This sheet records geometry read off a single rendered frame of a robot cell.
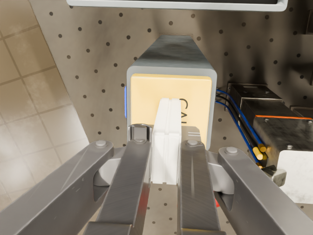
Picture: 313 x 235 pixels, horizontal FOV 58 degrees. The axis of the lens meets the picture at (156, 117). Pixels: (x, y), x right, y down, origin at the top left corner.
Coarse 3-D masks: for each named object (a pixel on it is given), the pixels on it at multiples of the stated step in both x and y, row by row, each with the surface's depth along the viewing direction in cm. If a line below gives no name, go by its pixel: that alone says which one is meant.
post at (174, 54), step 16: (160, 48) 34; (176, 48) 35; (192, 48) 35; (144, 64) 22; (160, 64) 23; (176, 64) 23; (192, 64) 23; (208, 64) 23; (128, 80) 22; (128, 96) 23; (128, 112) 23; (208, 128) 23; (208, 144) 23
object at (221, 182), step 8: (184, 128) 17; (192, 128) 17; (184, 136) 16; (192, 136) 16; (200, 136) 16; (208, 152) 14; (208, 160) 13; (216, 160) 13; (216, 168) 13; (216, 176) 13; (224, 176) 13; (216, 184) 13; (224, 184) 13; (232, 184) 13; (224, 192) 13; (232, 192) 13
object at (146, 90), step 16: (144, 80) 21; (160, 80) 21; (176, 80) 20; (192, 80) 20; (208, 80) 20; (144, 96) 21; (160, 96) 21; (176, 96) 21; (192, 96) 21; (208, 96) 21; (144, 112) 21; (192, 112) 21; (208, 112) 21
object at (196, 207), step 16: (192, 144) 14; (192, 160) 12; (192, 176) 11; (208, 176) 11; (192, 192) 10; (208, 192) 10; (192, 208) 9; (208, 208) 9; (192, 224) 9; (208, 224) 9
